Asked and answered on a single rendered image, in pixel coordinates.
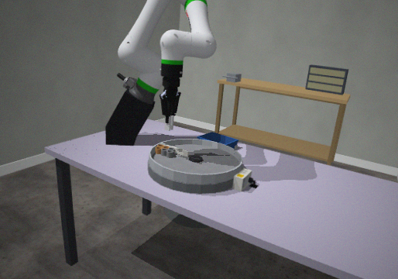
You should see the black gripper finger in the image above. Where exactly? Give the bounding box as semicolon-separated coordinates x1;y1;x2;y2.
170;91;181;130
160;91;173;131

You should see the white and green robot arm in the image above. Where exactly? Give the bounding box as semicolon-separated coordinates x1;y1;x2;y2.
117;0;217;105

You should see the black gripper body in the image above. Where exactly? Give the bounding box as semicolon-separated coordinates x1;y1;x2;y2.
163;78;180;99

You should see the grey round turning table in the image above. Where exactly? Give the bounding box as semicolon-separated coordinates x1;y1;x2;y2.
148;139;258;194

